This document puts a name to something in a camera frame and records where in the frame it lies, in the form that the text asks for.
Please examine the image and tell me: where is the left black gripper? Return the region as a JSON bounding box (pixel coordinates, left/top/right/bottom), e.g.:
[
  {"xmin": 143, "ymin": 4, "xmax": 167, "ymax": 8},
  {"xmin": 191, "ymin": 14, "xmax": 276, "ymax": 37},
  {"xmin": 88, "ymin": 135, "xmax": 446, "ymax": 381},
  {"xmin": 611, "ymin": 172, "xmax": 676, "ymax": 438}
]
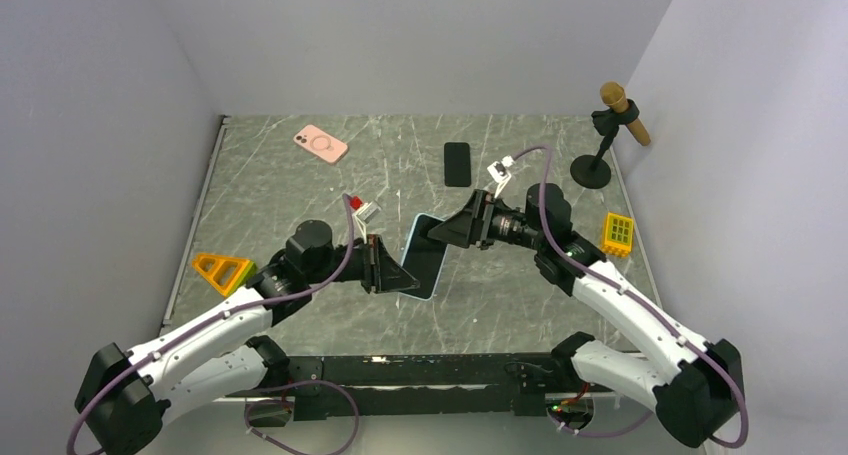
[{"xmin": 306, "ymin": 234, "xmax": 420, "ymax": 293}]

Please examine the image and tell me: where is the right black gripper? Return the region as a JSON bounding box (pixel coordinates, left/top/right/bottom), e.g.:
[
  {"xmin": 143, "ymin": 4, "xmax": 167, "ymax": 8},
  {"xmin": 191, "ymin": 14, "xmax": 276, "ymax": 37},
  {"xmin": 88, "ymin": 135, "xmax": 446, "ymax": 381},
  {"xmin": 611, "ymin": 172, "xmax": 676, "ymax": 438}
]
[{"xmin": 429, "ymin": 189, "xmax": 546, "ymax": 251}]

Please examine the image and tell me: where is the blue phone case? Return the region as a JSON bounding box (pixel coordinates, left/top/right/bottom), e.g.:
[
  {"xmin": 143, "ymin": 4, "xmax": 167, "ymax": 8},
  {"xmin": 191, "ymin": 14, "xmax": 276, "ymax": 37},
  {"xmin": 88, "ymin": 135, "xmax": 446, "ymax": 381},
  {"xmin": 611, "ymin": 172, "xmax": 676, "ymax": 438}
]
[{"xmin": 396, "ymin": 212, "xmax": 450, "ymax": 302}]

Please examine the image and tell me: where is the pink phone case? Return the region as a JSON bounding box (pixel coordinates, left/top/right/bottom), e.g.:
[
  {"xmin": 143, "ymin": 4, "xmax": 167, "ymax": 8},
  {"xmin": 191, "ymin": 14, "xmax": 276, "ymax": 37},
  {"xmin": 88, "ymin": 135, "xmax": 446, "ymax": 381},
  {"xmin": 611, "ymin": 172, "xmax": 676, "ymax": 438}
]
[{"xmin": 293, "ymin": 125, "xmax": 349, "ymax": 165}]

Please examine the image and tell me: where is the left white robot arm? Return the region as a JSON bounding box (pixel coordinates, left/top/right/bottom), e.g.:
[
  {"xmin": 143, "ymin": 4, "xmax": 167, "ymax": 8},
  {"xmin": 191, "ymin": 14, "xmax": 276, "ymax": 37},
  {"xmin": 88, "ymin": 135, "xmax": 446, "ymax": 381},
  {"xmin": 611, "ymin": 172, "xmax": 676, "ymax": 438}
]
[{"xmin": 72, "ymin": 220, "xmax": 419, "ymax": 454}]

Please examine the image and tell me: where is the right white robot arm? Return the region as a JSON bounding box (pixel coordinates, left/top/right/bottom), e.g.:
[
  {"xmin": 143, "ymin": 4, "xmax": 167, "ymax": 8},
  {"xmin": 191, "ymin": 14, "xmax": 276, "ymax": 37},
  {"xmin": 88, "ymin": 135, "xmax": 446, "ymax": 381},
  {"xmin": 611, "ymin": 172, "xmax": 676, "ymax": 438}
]
[{"xmin": 424, "ymin": 183, "xmax": 746, "ymax": 448}]

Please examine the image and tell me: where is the black microphone stand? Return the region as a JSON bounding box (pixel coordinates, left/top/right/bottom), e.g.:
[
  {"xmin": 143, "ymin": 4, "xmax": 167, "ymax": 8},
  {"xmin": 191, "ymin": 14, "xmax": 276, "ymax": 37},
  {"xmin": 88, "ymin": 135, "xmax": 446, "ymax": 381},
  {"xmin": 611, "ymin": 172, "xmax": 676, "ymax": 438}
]
[{"xmin": 570, "ymin": 108, "xmax": 624, "ymax": 189}]

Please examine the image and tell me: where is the yellow toy block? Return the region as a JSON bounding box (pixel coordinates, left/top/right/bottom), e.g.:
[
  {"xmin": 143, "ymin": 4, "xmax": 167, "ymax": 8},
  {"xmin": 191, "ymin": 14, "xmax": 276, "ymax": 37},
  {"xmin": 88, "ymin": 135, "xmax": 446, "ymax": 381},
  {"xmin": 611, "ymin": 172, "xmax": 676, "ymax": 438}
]
[{"xmin": 600, "ymin": 212, "xmax": 635, "ymax": 258}]

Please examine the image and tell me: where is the orange triangular plastic piece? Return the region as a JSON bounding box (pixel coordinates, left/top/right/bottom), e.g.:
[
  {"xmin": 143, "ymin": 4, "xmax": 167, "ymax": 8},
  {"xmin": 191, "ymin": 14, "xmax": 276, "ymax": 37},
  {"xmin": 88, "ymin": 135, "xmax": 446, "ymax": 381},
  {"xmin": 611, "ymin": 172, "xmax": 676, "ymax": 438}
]
[{"xmin": 191, "ymin": 253, "xmax": 257, "ymax": 297}]

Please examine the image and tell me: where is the gold microphone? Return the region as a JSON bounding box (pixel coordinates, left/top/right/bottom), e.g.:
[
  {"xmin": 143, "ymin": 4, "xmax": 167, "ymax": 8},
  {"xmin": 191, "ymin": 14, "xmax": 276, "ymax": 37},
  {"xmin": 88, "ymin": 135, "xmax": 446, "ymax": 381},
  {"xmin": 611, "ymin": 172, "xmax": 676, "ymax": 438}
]
[{"xmin": 600, "ymin": 81, "xmax": 651, "ymax": 146}]

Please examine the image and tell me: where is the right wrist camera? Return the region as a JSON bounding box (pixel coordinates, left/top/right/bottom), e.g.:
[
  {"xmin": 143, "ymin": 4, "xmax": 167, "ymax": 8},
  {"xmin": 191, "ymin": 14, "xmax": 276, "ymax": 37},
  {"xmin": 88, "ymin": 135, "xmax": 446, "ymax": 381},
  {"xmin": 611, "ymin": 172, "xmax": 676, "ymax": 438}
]
[{"xmin": 487, "ymin": 156, "xmax": 515, "ymax": 199}]

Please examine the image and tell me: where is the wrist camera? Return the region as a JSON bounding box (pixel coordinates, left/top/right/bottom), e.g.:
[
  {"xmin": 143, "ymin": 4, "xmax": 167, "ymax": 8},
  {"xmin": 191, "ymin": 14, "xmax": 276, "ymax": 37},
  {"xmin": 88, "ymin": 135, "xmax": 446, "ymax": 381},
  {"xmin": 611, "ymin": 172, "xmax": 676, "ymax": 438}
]
[
  {"xmin": 349, "ymin": 196, "xmax": 382, "ymax": 239},
  {"xmin": 487, "ymin": 156, "xmax": 515, "ymax": 199}
]

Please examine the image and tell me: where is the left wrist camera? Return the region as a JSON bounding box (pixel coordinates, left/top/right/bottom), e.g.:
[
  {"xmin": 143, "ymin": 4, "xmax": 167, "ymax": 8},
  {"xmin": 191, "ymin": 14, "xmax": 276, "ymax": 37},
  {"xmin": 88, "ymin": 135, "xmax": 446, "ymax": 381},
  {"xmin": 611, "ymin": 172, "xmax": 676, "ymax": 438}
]
[{"xmin": 349, "ymin": 196, "xmax": 382, "ymax": 239}]

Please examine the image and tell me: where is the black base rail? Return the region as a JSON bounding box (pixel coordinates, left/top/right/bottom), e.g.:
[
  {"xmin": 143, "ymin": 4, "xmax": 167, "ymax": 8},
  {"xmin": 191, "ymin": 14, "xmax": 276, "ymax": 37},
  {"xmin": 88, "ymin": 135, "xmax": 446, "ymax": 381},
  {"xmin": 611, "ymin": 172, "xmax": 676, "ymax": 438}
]
[{"xmin": 225, "ymin": 352, "xmax": 587, "ymax": 421}]

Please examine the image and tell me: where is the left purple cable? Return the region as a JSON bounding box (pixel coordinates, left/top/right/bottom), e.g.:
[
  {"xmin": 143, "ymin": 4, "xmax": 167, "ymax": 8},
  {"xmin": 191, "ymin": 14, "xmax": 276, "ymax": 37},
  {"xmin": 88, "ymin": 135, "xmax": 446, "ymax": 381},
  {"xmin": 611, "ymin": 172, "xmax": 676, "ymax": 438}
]
[{"xmin": 66, "ymin": 193, "xmax": 362, "ymax": 455}]

